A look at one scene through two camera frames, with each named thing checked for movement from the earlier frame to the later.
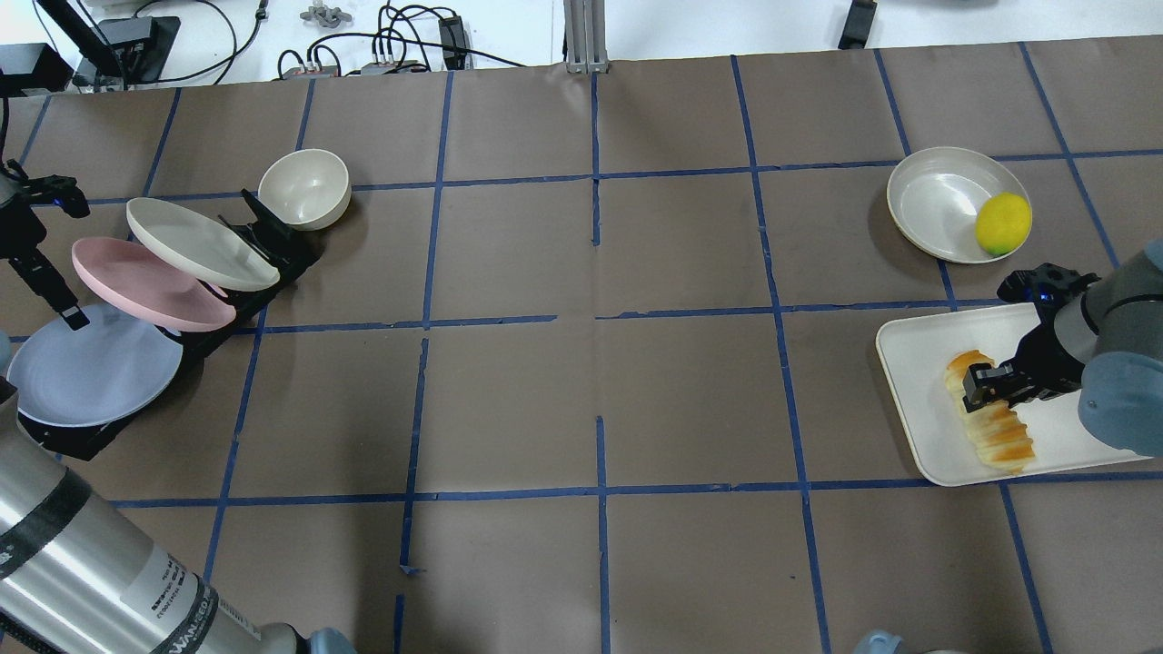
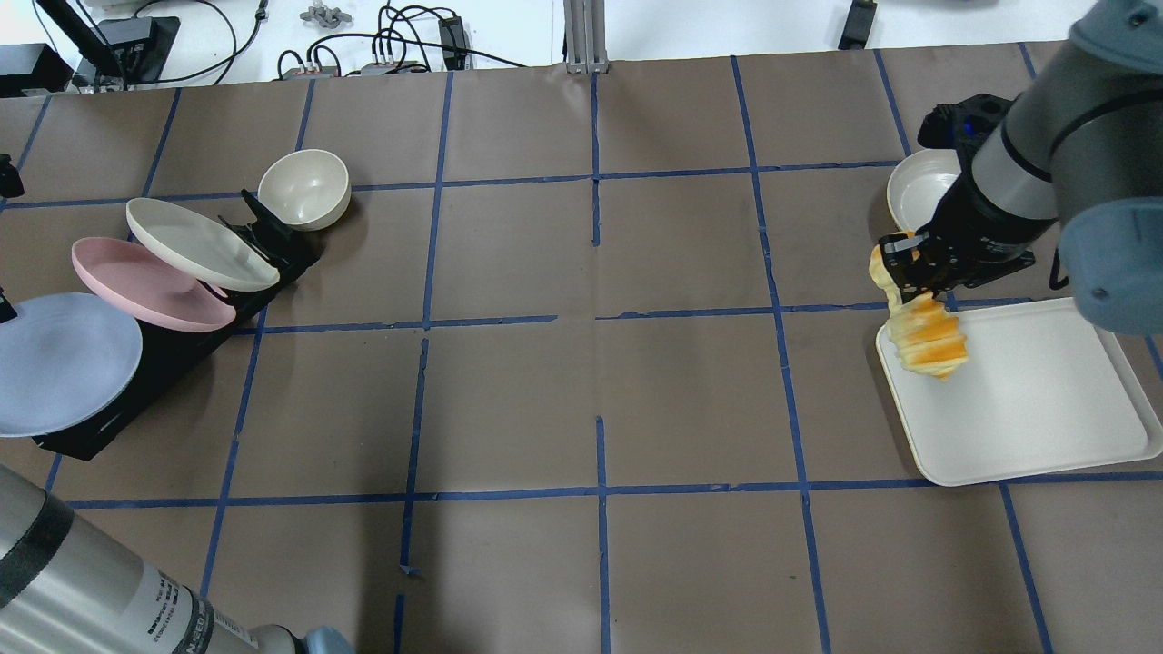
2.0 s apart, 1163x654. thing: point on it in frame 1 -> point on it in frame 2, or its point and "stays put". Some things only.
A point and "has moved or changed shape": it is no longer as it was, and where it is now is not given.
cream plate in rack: x=203 y=246 stays put
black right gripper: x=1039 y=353 -> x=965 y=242
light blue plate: x=62 y=376 has moved or changed shape
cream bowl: x=307 y=189 stays put
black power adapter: x=453 y=42 stays put
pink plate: x=126 y=275 stays put
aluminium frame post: x=586 y=39 stays put
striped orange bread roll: x=996 y=432 -> x=922 y=330
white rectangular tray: x=917 y=351 stays put
